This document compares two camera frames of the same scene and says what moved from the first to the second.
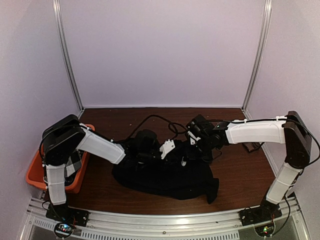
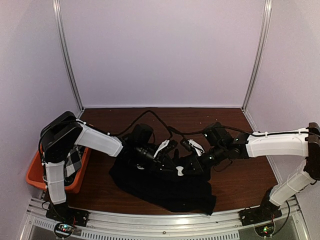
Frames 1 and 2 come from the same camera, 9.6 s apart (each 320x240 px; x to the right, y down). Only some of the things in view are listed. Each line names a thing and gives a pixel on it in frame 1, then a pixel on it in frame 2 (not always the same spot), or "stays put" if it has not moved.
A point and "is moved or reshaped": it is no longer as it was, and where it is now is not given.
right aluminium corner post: (267, 9) stays put
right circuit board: (265, 230) stays put
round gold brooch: (183, 163) → (180, 168)
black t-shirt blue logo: (183, 174) is moved or reshaped
